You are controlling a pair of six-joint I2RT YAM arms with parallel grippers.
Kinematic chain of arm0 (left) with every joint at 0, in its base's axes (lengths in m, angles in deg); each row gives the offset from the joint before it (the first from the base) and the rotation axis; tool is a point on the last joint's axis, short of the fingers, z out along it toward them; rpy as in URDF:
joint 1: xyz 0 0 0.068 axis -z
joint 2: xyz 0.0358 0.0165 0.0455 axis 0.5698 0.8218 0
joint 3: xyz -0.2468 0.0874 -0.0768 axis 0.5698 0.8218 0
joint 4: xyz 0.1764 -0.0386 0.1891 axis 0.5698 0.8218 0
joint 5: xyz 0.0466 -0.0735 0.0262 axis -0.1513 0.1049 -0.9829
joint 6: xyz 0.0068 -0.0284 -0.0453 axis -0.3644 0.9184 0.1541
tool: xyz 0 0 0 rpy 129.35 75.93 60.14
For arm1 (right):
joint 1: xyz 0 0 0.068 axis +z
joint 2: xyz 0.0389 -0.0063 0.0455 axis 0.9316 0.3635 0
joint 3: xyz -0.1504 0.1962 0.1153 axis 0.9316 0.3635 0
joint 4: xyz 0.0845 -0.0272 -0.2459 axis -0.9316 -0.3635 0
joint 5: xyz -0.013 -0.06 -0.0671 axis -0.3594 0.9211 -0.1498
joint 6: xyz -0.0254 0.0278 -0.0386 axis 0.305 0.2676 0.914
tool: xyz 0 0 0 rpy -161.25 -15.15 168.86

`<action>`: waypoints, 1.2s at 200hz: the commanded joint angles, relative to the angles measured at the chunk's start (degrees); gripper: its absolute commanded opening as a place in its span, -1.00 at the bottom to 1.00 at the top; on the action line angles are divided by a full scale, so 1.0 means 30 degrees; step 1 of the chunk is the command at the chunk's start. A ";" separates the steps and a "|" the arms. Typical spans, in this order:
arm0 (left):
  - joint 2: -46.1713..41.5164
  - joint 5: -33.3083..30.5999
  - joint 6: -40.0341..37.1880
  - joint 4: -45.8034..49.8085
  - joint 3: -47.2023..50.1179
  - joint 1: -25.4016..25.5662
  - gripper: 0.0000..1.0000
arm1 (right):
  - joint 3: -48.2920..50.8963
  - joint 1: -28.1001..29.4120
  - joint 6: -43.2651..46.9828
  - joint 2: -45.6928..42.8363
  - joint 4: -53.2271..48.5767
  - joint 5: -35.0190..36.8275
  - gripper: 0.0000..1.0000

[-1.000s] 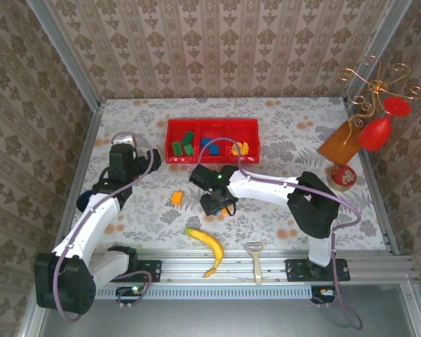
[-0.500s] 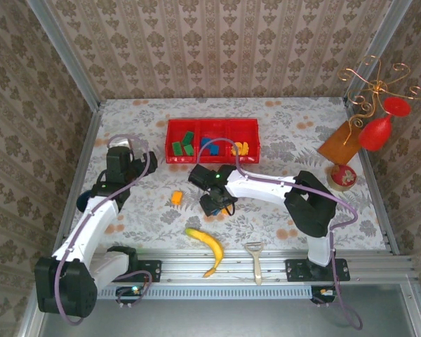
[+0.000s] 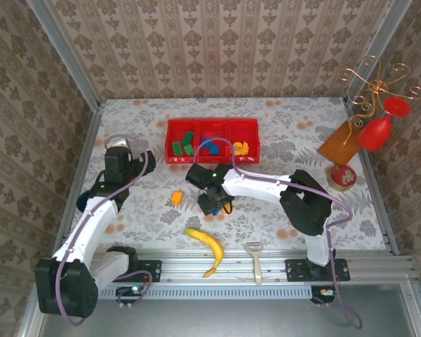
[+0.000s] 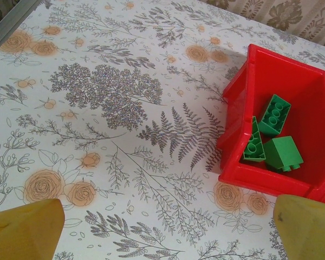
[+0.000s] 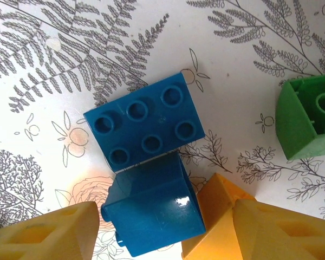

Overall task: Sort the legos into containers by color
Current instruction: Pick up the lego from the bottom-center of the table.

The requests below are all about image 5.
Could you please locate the blue lego brick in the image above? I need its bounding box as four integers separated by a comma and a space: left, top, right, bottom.
83, 72, 206, 173
100, 152, 208, 257

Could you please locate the green lego brick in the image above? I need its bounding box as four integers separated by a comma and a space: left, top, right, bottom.
275, 73, 325, 161

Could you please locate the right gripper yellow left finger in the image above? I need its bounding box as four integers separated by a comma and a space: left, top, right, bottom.
0, 200, 100, 260

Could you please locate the white floral tablecloth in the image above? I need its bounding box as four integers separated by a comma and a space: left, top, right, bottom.
0, 0, 325, 260

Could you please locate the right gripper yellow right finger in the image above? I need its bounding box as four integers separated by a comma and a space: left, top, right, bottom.
232, 199, 325, 260

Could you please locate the yellow lego brick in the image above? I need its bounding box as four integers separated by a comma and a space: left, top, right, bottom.
180, 173, 257, 260

